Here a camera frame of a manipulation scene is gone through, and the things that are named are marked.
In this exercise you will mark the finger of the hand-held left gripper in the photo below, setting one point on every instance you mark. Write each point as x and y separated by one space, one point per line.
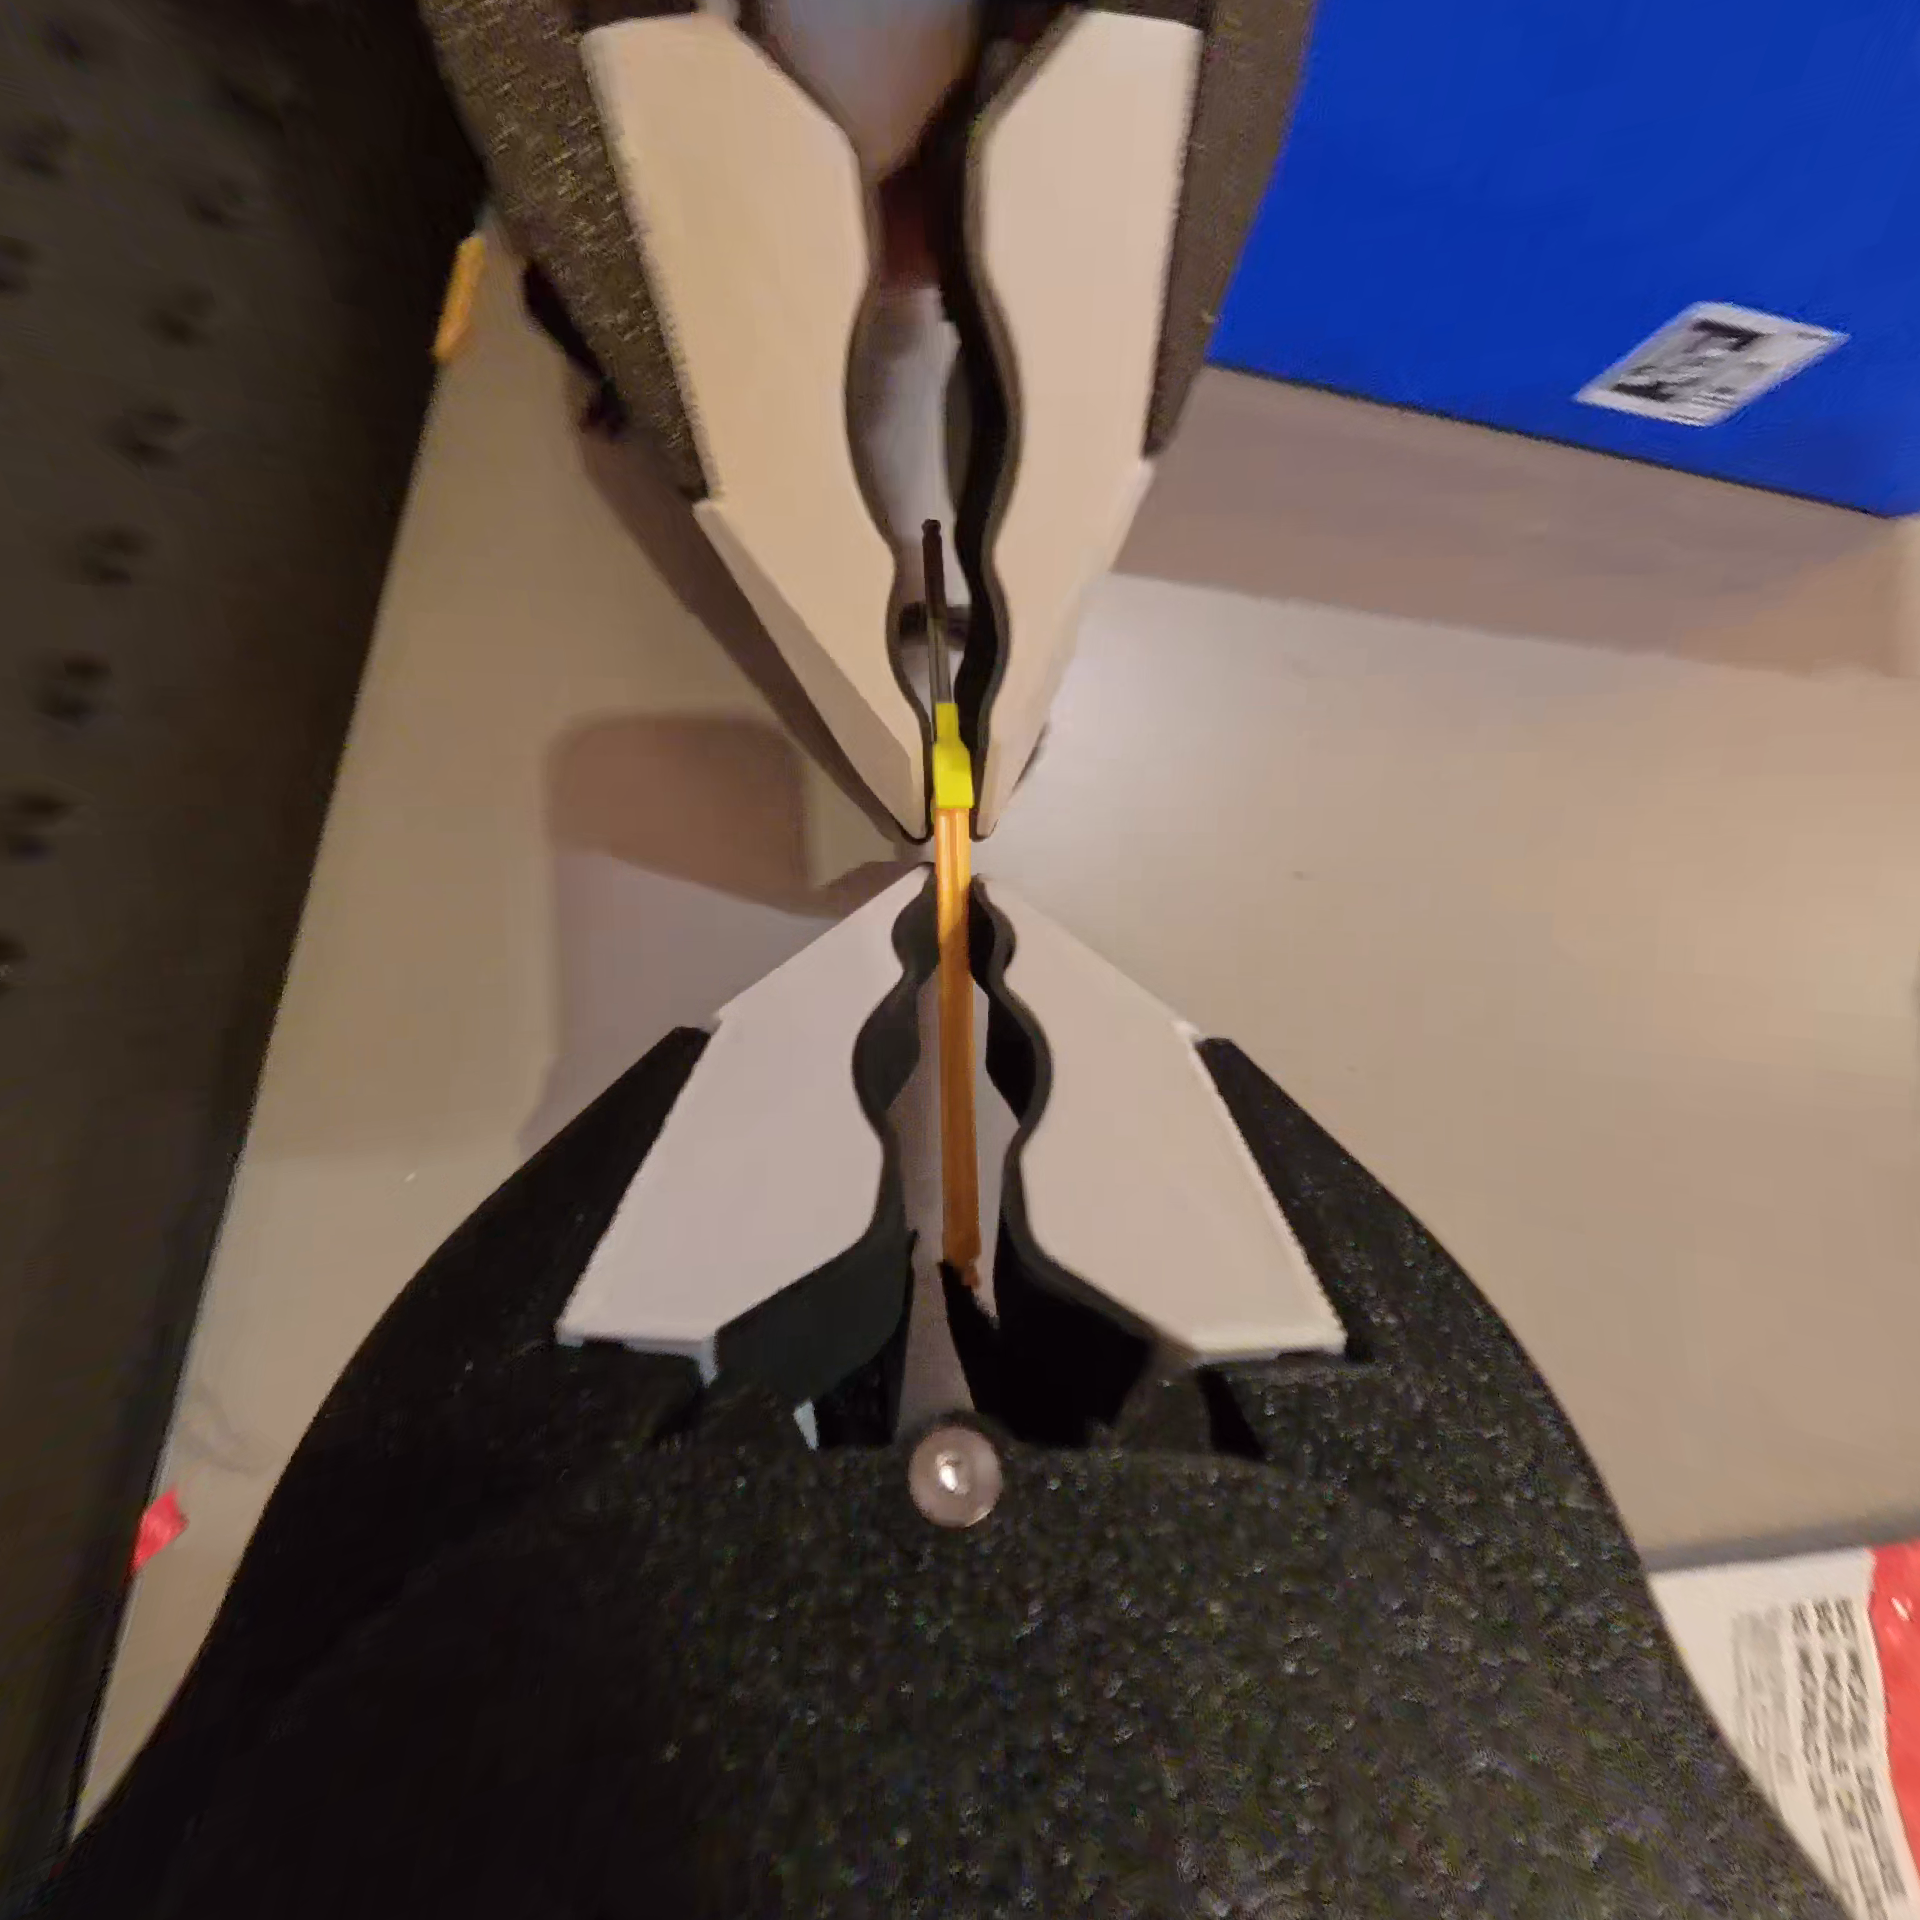
1079 301
737 301

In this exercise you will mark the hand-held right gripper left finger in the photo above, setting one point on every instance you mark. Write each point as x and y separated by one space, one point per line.
719 1169

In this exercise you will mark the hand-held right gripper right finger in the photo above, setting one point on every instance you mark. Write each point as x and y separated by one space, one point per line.
1169 1169

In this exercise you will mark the orange plastic rod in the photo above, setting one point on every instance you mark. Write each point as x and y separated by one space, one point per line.
956 1049

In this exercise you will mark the dark grey thin rod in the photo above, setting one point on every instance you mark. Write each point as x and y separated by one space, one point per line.
933 599

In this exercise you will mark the yellow plastic connector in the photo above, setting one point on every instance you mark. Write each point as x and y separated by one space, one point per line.
953 781

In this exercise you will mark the orange plastic connector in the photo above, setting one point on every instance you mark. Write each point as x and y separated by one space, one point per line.
458 301

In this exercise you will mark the blue plastic bin white tag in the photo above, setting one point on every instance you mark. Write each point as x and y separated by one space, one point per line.
1500 180

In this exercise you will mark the small red piece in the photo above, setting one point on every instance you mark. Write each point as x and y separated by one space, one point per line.
159 1529

